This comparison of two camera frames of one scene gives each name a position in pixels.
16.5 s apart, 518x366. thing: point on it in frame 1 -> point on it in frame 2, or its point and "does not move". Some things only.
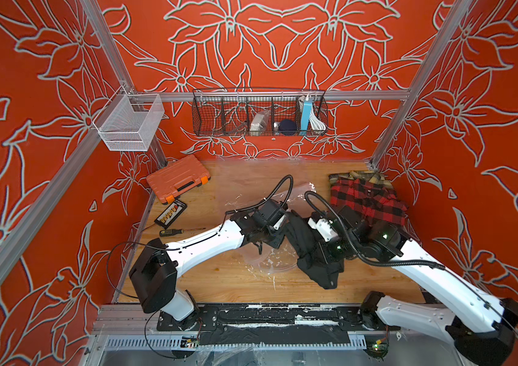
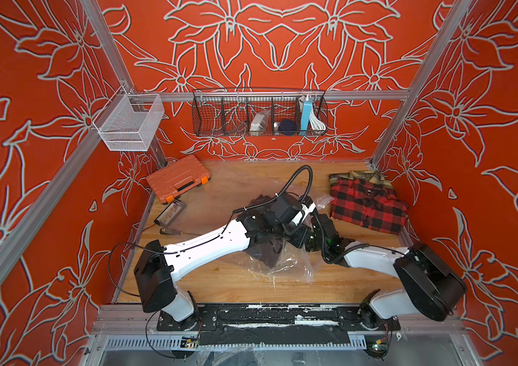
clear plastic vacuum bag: (240, 184) -> (289, 258)
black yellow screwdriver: (166, 232) does not move
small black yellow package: (170, 213) does not move
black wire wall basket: (259, 113) does not move
